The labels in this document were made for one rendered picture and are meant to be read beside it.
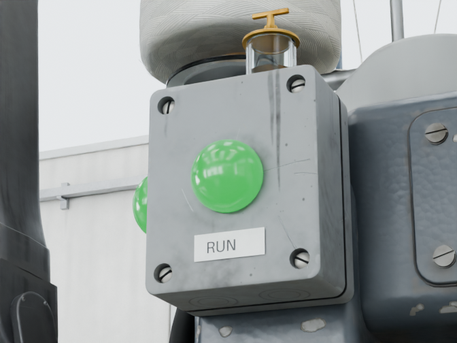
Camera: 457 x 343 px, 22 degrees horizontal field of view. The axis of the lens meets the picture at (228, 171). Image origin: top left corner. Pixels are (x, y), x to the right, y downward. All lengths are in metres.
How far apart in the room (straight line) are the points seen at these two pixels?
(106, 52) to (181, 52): 6.22
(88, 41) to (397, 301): 6.79
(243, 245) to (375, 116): 0.10
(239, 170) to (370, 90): 0.22
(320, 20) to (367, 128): 0.40
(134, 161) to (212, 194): 6.30
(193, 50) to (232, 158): 0.48
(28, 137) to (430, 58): 0.32
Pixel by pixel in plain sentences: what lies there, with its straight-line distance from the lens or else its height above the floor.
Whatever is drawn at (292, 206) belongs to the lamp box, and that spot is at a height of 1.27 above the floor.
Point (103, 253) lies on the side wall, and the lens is 6.67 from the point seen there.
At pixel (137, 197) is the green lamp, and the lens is 0.50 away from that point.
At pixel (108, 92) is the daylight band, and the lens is 7.03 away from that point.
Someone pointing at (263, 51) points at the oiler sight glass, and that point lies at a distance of 0.57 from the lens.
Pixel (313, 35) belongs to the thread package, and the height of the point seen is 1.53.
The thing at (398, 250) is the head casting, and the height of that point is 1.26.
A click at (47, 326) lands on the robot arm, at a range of 0.76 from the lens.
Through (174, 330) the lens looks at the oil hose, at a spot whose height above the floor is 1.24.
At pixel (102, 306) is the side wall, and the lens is 6.59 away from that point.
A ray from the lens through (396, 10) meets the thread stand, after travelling 0.93.
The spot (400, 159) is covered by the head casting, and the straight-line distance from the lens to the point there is 0.51.
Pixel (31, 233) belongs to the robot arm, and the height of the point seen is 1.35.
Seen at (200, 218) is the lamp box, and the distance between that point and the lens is 0.47.
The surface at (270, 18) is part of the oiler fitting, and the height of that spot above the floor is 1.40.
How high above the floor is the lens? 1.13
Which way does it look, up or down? 20 degrees up
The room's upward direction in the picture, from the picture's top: straight up
